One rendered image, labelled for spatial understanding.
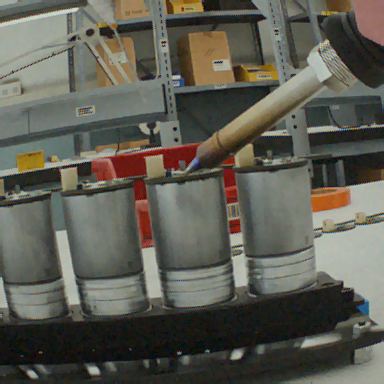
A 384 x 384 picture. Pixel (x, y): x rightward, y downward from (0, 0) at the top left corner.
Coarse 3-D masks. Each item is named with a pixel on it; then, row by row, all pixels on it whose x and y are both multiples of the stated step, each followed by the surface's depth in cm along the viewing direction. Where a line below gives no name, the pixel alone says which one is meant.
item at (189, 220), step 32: (160, 192) 26; (192, 192) 25; (224, 192) 26; (160, 224) 26; (192, 224) 25; (224, 224) 26; (160, 256) 26; (192, 256) 26; (224, 256) 26; (160, 288) 27; (192, 288) 26; (224, 288) 26
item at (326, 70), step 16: (320, 48) 21; (320, 64) 21; (336, 64) 21; (304, 80) 22; (320, 80) 21; (336, 80) 21; (352, 80) 21; (272, 96) 23; (288, 96) 22; (304, 96) 22; (256, 112) 23; (272, 112) 23; (288, 112) 23; (224, 128) 24; (240, 128) 24; (256, 128) 23; (208, 144) 24; (224, 144) 24; (240, 144) 24; (208, 160) 25; (224, 160) 25
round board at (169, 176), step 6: (168, 174) 26; (192, 174) 26; (198, 174) 25; (204, 174) 25; (210, 174) 26; (216, 174) 26; (144, 180) 26; (150, 180) 26; (156, 180) 26; (162, 180) 25; (168, 180) 25; (174, 180) 25; (180, 180) 25
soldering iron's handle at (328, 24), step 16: (336, 16) 21; (352, 16) 20; (336, 32) 20; (352, 32) 20; (336, 48) 20; (352, 48) 20; (368, 48) 20; (352, 64) 20; (368, 64) 20; (368, 80) 20
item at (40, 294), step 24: (0, 216) 25; (24, 216) 25; (48, 216) 26; (0, 240) 25; (24, 240) 25; (48, 240) 26; (0, 264) 26; (24, 264) 25; (48, 264) 26; (24, 288) 25; (48, 288) 25; (24, 312) 25; (48, 312) 25
